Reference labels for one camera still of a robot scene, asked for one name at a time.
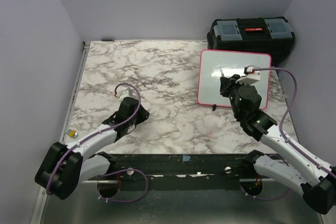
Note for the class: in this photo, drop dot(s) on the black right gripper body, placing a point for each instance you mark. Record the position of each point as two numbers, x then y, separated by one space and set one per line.
231 87

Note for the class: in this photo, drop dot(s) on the black plastic toolbox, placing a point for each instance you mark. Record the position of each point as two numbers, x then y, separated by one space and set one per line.
273 36

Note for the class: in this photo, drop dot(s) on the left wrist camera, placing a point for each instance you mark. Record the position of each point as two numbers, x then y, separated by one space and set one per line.
124 94

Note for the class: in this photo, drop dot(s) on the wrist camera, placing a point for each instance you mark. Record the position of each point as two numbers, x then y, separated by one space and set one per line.
124 94
251 76

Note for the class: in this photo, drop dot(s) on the aluminium table edge rail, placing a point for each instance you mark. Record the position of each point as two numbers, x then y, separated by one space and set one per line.
42 195

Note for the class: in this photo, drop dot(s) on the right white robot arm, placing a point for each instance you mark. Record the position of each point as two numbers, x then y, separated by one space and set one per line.
307 175

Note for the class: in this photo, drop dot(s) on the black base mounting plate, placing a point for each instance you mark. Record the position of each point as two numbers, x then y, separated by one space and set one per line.
137 172

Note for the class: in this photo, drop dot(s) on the blue tape piece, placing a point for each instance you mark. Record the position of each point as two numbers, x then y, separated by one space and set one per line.
186 158

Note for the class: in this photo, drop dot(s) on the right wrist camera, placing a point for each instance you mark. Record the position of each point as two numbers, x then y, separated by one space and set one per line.
251 76

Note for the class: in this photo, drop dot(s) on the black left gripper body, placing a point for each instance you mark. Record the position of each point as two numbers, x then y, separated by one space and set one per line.
139 116

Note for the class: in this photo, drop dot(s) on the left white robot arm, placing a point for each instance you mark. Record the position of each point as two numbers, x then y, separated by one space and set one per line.
67 165

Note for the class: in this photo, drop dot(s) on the small yellow metal connector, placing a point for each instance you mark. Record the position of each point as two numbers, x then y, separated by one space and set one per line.
72 133

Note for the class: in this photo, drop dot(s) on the pink framed whiteboard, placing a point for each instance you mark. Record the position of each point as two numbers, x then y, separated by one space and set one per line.
217 65

